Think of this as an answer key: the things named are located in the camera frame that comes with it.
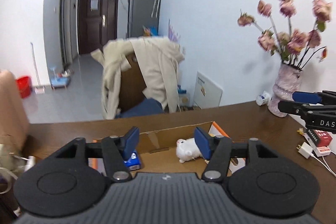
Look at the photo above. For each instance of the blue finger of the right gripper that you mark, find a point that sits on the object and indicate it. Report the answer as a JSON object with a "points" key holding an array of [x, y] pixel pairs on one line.
{"points": [[307, 97], [291, 107]]}

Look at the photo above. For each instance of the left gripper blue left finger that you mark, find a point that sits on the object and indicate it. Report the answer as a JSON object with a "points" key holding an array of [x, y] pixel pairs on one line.
{"points": [[116, 150]]}

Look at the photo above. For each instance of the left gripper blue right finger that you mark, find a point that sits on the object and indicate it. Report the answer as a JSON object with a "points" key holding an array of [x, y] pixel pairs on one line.
{"points": [[217, 150]]}

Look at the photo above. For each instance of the white yellow plush toy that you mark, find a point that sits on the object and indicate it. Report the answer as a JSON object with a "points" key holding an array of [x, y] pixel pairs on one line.
{"points": [[187, 150]]}

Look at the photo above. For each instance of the red small box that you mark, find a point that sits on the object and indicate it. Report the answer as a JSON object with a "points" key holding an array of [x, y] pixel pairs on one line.
{"points": [[319, 138]]}

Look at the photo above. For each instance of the pink textured vase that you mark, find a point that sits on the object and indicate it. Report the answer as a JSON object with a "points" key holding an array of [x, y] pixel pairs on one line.
{"points": [[287, 82]]}

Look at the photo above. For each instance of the small white bottle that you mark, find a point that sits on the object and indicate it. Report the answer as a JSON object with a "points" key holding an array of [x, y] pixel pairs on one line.
{"points": [[263, 99]]}

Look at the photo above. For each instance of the white box under red box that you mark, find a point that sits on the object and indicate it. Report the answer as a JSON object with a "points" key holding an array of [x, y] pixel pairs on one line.
{"points": [[322, 151]]}

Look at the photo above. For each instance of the white charger plug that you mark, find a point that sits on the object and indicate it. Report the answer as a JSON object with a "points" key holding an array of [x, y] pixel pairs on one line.
{"points": [[305, 150]]}

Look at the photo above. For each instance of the dried rose bouquet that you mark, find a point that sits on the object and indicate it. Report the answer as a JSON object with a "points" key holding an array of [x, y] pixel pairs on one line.
{"points": [[295, 48]]}

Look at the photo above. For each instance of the white flat board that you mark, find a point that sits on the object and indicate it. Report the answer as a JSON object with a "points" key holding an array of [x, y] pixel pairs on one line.
{"points": [[206, 94]]}

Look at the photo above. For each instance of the wooden chair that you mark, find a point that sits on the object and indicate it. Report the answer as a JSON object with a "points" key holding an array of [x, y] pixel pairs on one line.
{"points": [[132, 101]]}

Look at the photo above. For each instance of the blue pet feeder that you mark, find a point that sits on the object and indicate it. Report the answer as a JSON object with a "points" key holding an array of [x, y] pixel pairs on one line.
{"points": [[59, 80]]}

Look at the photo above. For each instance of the white mop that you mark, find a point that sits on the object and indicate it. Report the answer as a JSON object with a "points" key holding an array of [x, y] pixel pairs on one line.
{"points": [[39, 89]]}

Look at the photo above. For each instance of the beige coat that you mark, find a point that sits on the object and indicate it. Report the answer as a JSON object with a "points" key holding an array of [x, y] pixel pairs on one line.
{"points": [[158, 59]]}

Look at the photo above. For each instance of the pink suitcase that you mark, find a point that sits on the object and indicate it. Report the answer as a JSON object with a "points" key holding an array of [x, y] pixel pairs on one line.
{"points": [[14, 121]]}

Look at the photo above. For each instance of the red bucket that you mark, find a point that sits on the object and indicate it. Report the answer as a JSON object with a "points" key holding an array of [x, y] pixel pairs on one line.
{"points": [[24, 86]]}

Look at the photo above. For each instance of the dark brown door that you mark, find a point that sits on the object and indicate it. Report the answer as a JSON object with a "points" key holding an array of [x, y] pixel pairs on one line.
{"points": [[97, 24]]}

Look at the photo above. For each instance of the grey refrigerator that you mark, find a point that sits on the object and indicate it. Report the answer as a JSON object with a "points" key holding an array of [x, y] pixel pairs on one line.
{"points": [[142, 14]]}

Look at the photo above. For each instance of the clear bag with cables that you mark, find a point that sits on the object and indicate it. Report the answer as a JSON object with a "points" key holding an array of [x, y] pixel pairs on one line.
{"points": [[12, 166]]}

